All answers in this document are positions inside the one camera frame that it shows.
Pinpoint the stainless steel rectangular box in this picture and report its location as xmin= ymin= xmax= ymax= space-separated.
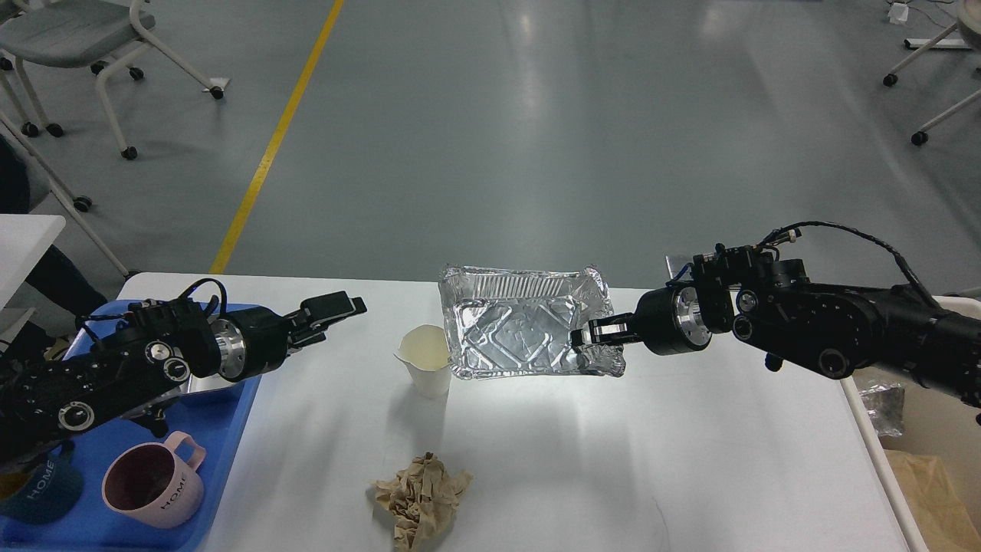
xmin=179 ymin=375 xmax=243 ymax=406

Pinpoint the white folding chair frame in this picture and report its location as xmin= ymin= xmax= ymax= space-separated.
xmin=1 ymin=111 xmax=139 ymax=279

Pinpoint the brown paper in bin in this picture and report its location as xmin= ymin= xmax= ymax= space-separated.
xmin=885 ymin=450 xmax=980 ymax=551

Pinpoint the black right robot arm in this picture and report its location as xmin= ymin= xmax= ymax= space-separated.
xmin=569 ymin=223 xmax=980 ymax=408

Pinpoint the crumpled foil in bin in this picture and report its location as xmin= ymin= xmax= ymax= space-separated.
xmin=858 ymin=382 xmax=905 ymax=437

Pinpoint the beige plastic bin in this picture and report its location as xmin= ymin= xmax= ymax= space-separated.
xmin=839 ymin=295 xmax=981 ymax=552

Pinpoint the white chair legs right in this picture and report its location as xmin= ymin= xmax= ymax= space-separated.
xmin=883 ymin=0 xmax=981 ymax=146

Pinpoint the white paper cup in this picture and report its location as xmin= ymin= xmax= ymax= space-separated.
xmin=395 ymin=324 xmax=451 ymax=399

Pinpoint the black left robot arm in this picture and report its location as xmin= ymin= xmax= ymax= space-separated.
xmin=1 ymin=283 xmax=367 ymax=472

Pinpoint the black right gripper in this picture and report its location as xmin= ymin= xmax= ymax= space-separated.
xmin=569 ymin=286 xmax=711 ymax=356

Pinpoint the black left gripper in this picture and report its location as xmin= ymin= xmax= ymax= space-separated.
xmin=211 ymin=292 xmax=368 ymax=382

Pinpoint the aluminium foil tray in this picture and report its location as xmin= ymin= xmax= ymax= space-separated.
xmin=438 ymin=264 xmax=626 ymax=380

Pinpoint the pink HOME mug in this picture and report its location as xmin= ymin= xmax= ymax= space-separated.
xmin=101 ymin=431 xmax=207 ymax=530

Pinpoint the grey office chair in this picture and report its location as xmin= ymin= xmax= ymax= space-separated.
xmin=1 ymin=1 xmax=225 ymax=160

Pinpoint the white side table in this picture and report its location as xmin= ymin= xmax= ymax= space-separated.
xmin=1 ymin=214 xmax=66 ymax=307

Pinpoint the dark blue HOME mug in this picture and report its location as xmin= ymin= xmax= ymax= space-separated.
xmin=1 ymin=455 xmax=84 ymax=525

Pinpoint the floor socket plate left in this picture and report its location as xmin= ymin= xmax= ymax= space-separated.
xmin=664 ymin=255 xmax=693 ymax=280

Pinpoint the blue plastic tray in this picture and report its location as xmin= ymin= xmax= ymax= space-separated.
xmin=2 ymin=301 xmax=259 ymax=551

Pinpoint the brown paper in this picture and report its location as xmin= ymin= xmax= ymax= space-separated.
xmin=885 ymin=450 xmax=980 ymax=551
xmin=371 ymin=452 xmax=474 ymax=551

